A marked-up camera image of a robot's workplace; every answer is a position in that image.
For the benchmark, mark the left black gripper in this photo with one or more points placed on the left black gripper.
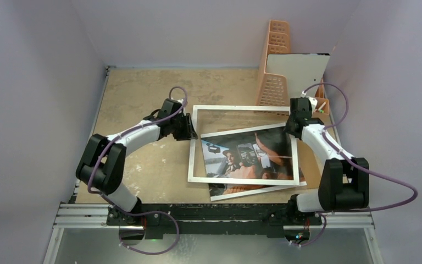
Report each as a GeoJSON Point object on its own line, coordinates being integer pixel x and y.
{"type": "Point", "coordinates": [189, 133]}

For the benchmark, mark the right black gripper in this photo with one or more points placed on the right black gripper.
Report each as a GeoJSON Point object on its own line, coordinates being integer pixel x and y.
{"type": "Point", "coordinates": [293, 127]}

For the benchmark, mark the printed photo of driver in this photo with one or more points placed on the printed photo of driver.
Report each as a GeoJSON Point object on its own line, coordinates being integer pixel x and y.
{"type": "Point", "coordinates": [251, 161]}

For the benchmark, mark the white wooden picture frame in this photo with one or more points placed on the white wooden picture frame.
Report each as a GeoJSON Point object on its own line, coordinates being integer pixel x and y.
{"type": "Point", "coordinates": [191, 178]}

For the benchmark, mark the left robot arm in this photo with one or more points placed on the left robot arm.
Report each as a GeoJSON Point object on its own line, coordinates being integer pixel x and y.
{"type": "Point", "coordinates": [102, 163]}

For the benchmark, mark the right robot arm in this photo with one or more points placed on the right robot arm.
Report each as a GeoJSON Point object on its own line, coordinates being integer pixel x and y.
{"type": "Point", "coordinates": [344, 183]}

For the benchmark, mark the white marker pen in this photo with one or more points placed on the white marker pen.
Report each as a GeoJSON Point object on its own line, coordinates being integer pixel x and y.
{"type": "Point", "coordinates": [321, 107]}

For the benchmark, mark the orange plastic file organizer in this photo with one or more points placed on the orange plastic file organizer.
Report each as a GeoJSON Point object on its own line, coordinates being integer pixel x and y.
{"type": "Point", "coordinates": [269, 86]}

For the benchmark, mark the white board sheet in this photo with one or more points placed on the white board sheet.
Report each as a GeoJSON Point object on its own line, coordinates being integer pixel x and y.
{"type": "Point", "coordinates": [299, 71]}

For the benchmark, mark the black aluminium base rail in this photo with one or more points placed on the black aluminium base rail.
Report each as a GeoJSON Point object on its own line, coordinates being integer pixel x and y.
{"type": "Point", "coordinates": [159, 219]}

